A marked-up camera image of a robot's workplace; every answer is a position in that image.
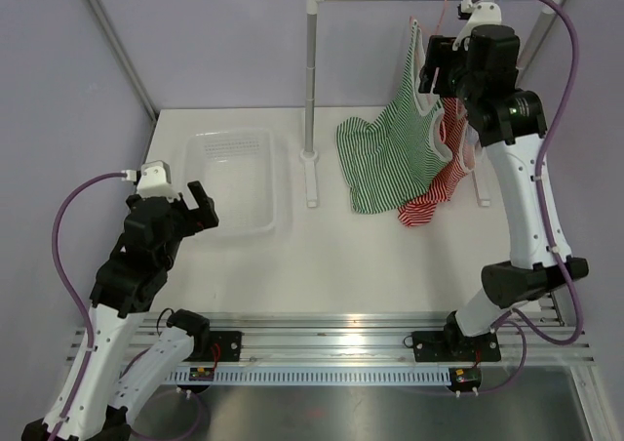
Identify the clear plastic basket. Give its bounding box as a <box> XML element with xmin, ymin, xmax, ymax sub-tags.
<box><xmin>179</xmin><ymin>127</ymin><xmax>278</xmax><ymax>240</ymax></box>

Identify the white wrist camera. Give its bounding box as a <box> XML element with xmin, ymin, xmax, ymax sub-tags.
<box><xmin>121</xmin><ymin>160</ymin><xmax>178</xmax><ymax>202</ymax></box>
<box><xmin>452</xmin><ymin>0</ymin><xmax>502</xmax><ymax>51</ymax></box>

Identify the white slotted cable duct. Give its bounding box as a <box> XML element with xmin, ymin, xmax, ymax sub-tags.
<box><xmin>164</xmin><ymin>366</ymin><xmax>450</xmax><ymax>386</ymax></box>

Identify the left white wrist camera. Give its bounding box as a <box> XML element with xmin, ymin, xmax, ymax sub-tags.
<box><xmin>121</xmin><ymin>160</ymin><xmax>178</xmax><ymax>202</ymax></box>

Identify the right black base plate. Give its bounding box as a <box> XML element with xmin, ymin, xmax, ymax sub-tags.
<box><xmin>403</xmin><ymin>330</ymin><xmax>501</xmax><ymax>363</ymax></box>

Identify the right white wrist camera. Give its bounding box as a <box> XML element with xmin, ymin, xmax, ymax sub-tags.
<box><xmin>452</xmin><ymin>0</ymin><xmax>502</xmax><ymax>51</ymax></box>

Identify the red striped tank top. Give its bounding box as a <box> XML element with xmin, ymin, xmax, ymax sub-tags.
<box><xmin>398</xmin><ymin>98</ymin><xmax>480</xmax><ymax>227</ymax></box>

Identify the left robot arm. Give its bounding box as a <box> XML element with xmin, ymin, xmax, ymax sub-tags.
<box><xmin>21</xmin><ymin>180</ymin><xmax>219</xmax><ymax>440</ymax></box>

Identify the grey clothes rack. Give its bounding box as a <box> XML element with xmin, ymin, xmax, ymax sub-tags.
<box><xmin>300</xmin><ymin>0</ymin><xmax>555</xmax><ymax>208</ymax></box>

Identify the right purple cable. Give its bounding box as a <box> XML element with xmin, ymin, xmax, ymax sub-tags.
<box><xmin>475</xmin><ymin>0</ymin><xmax>584</xmax><ymax>413</ymax></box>

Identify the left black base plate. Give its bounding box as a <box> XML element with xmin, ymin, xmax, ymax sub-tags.
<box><xmin>187</xmin><ymin>331</ymin><xmax>243</xmax><ymax>363</ymax></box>

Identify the pink wire hanger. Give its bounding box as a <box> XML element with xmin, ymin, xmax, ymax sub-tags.
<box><xmin>409</xmin><ymin>0</ymin><xmax>448</xmax><ymax>143</ymax></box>

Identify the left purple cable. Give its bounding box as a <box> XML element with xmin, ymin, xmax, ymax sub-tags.
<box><xmin>51</xmin><ymin>171</ymin><xmax>133</xmax><ymax>427</ymax></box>

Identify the green striped tank top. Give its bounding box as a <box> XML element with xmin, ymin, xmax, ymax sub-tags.
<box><xmin>335</xmin><ymin>19</ymin><xmax>452</xmax><ymax>215</ymax></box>

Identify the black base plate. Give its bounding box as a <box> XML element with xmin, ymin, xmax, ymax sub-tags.
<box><xmin>187</xmin><ymin>331</ymin><xmax>243</xmax><ymax>363</ymax></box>
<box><xmin>403</xmin><ymin>330</ymin><xmax>501</xmax><ymax>363</ymax></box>

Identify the aluminium mounting rail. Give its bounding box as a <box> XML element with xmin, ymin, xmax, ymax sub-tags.
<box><xmin>62</xmin><ymin>311</ymin><xmax>599</xmax><ymax>367</ymax></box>

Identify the purple cable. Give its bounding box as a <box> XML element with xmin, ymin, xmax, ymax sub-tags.
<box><xmin>475</xmin><ymin>0</ymin><xmax>584</xmax><ymax>413</ymax></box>
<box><xmin>51</xmin><ymin>171</ymin><xmax>133</xmax><ymax>427</ymax></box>

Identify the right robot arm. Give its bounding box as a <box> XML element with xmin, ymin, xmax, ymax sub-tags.
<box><xmin>411</xmin><ymin>24</ymin><xmax>589</xmax><ymax>362</ymax></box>

